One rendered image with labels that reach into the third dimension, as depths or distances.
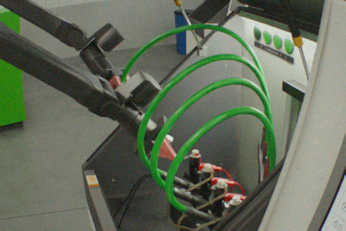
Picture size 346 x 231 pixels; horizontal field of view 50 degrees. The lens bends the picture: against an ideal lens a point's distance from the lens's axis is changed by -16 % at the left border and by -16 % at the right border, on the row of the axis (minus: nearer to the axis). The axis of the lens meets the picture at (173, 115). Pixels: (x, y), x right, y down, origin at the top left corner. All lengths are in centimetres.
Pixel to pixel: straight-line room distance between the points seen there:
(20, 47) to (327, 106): 56
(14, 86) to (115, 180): 298
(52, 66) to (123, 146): 59
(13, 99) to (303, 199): 383
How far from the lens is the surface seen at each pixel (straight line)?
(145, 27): 791
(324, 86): 65
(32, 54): 79
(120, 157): 135
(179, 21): 714
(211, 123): 75
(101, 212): 113
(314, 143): 66
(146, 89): 95
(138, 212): 134
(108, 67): 110
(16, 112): 433
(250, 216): 76
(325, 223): 62
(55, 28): 113
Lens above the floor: 157
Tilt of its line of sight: 21 degrees down
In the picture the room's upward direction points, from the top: straight up
